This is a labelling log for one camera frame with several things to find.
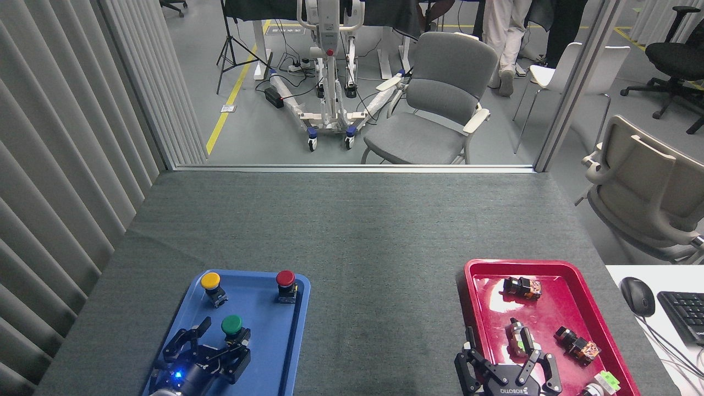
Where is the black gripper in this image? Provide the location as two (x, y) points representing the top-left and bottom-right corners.
(151, 316), (252, 396)
(454, 326), (563, 396)

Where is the green push button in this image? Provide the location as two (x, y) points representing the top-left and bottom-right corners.
(221, 315), (251, 347)

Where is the yellow push button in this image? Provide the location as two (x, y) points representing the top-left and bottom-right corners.
(200, 272), (228, 307)

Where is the red push button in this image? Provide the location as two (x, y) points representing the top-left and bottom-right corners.
(275, 270), (298, 304)

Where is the blue plastic tray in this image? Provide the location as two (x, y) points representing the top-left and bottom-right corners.
(142, 269), (311, 396)

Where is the red plastic tray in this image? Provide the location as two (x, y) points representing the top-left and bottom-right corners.
(456, 259), (641, 396)

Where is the black computer mouse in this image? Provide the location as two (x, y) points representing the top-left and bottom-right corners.
(619, 277), (656, 318)

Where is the black keyboard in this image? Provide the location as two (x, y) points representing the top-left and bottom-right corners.
(657, 291), (704, 347)

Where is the beige office chair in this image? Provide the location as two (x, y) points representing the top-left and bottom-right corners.
(575, 114), (704, 266)

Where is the grey padded chair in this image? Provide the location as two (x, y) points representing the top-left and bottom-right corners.
(360, 31), (498, 164)

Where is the white stand on wheels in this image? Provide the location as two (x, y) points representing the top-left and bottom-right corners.
(268, 0), (413, 152)

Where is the black tripod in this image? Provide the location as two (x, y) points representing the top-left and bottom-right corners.
(216, 0), (273, 95)

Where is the white plastic chair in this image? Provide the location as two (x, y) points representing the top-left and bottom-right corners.
(513, 42), (631, 155)

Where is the person in pale trousers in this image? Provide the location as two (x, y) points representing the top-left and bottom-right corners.
(483, 0), (535, 97)

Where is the person in dark trousers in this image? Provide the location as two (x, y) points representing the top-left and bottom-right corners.
(542, 0), (588, 69)

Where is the black office chair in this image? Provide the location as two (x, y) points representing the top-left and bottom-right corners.
(620, 5), (704, 135)

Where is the desk with black cloth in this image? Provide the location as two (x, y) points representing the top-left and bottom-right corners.
(223, 0), (427, 81)

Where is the silver switch with green block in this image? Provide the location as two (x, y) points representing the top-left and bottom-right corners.
(506, 318), (537, 358)

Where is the black orange switch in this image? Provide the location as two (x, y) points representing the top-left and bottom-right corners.
(503, 277), (542, 301)
(553, 326), (602, 366)

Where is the white green switch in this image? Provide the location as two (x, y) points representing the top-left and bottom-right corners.
(580, 371), (621, 396)

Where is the silver table rail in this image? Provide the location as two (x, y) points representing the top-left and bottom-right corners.
(173, 164), (537, 174)

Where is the silver post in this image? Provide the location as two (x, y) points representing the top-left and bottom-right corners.
(533, 0), (625, 173)

